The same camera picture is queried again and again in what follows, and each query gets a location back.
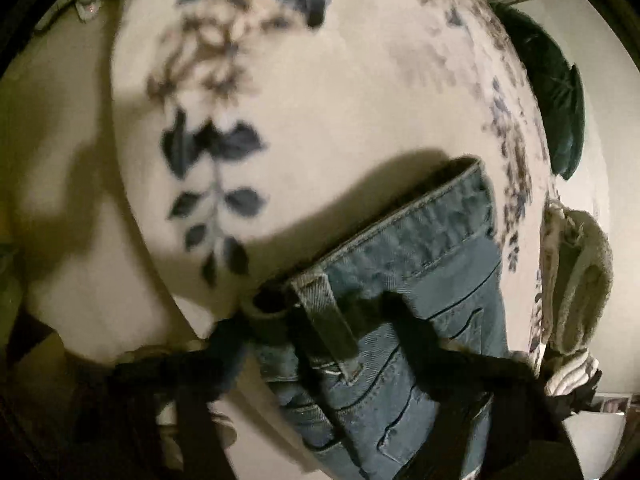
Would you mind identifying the blue denim jeans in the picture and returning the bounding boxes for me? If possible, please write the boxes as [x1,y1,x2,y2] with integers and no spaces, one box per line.
[250,157,506,479]

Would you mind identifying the floral white bed blanket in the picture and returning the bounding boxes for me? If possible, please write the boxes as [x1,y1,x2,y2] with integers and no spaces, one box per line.
[111,0,551,356]

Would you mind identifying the dark green velvet pillow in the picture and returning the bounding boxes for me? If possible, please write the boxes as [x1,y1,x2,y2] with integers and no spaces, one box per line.
[492,3,586,180]

